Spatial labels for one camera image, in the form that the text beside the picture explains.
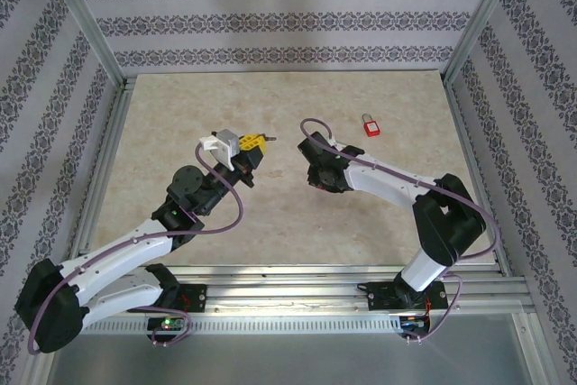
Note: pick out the small metal key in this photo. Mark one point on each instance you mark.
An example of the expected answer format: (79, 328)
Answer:
(271, 137)

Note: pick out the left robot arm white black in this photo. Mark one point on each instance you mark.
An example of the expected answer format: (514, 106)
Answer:
(135, 252)

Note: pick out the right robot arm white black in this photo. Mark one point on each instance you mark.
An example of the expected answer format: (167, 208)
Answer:
(383, 182)

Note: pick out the left controller board green light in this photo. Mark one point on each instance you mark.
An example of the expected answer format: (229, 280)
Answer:
(167, 324)

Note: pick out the right controller board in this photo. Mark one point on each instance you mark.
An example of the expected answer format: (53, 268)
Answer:
(414, 323)

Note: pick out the grey metal panel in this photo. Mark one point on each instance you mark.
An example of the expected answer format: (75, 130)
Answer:
(288, 362)

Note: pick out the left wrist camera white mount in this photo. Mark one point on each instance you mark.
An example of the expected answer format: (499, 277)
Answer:
(225, 141)

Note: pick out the left aluminium side rail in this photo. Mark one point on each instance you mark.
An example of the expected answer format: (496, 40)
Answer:
(104, 168)

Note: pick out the aluminium side rail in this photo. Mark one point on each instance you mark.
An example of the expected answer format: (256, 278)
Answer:
(104, 168)
(473, 168)

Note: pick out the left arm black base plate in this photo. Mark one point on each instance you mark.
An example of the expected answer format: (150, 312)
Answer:
(194, 297)

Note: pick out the long aluminium base rail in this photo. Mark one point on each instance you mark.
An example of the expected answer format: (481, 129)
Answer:
(293, 295)

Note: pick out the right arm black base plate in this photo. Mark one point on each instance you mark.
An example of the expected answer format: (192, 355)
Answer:
(383, 297)

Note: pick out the right aluminium side rail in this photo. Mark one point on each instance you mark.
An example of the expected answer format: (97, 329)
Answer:
(473, 168)

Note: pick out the left aluminium frame post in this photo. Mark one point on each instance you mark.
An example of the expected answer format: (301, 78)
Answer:
(88, 20)

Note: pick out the aluminium frame post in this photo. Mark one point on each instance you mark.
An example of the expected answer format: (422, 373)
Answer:
(482, 20)
(88, 20)

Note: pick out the right aluminium frame post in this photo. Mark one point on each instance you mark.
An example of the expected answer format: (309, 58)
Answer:
(482, 20)

